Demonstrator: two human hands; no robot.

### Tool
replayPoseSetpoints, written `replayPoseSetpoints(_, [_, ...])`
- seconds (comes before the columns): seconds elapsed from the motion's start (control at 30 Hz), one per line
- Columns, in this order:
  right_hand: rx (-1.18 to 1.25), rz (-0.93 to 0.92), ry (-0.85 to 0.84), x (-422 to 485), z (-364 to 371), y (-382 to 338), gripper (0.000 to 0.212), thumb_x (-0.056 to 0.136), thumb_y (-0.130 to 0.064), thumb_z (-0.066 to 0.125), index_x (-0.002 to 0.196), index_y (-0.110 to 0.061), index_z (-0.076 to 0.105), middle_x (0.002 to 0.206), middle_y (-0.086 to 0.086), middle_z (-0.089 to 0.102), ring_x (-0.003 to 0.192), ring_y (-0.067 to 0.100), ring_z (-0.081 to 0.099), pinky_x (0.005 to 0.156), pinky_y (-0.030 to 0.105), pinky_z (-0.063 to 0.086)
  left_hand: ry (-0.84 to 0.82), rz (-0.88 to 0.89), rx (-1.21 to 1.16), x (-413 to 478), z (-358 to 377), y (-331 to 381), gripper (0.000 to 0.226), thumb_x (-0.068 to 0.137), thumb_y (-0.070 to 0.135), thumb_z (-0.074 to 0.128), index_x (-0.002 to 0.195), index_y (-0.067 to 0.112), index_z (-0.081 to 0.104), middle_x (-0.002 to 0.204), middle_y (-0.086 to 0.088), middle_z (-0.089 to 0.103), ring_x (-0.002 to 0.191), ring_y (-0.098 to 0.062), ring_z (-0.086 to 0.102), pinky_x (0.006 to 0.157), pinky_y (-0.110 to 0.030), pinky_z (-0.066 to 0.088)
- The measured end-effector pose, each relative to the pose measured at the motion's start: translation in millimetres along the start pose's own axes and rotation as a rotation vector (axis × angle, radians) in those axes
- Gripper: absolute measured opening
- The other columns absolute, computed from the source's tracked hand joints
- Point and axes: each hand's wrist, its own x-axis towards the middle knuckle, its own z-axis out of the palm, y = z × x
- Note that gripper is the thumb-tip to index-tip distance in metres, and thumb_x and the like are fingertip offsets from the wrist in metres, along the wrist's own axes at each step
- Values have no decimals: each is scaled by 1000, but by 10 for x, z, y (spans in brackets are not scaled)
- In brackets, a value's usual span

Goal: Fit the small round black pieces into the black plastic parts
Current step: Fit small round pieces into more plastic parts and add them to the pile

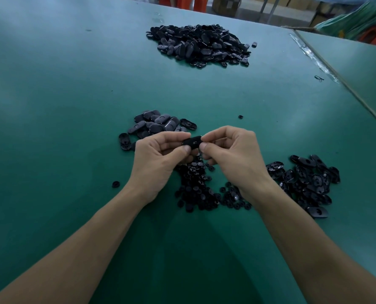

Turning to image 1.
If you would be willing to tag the person's right hand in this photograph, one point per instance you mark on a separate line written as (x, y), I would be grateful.
(242, 158)

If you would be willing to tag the person's right forearm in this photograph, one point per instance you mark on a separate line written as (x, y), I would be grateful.
(327, 256)

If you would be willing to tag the pile of black oval shells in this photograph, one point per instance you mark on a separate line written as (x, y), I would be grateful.
(308, 180)

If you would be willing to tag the small open cardboard box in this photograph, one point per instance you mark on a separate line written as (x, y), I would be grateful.
(226, 3)

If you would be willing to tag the person's left hand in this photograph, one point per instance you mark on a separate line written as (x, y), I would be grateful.
(153, 167)

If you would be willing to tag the small black plastic scrap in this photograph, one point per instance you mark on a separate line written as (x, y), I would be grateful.
(319, 77)

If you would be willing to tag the pile of small black buttons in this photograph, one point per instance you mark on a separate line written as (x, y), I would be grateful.
(197, 193)

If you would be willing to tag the green striped bag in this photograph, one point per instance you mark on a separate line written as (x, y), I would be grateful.
(351, 19)

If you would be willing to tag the person's left forearm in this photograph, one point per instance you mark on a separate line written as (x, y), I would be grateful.
(67, 259)

